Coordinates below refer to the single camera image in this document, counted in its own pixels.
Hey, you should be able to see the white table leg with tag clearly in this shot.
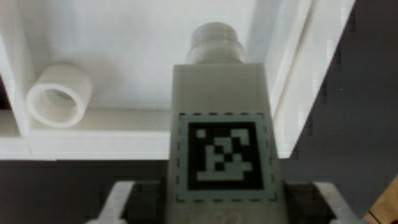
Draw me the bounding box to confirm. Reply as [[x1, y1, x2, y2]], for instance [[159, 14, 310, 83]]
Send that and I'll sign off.
[[166, 22, 289, 224]]

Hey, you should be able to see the white square table top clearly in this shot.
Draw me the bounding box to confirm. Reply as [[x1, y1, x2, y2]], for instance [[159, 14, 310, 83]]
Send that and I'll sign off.
[[0, 0, 356, 160]]

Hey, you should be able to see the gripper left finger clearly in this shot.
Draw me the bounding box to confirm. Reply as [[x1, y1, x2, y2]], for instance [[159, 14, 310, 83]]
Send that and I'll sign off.
[[84, 181, 164, 224]]

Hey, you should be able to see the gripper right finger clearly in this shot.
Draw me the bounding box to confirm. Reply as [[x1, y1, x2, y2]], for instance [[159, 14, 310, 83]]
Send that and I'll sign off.
[[285, 182, 367, 224]]

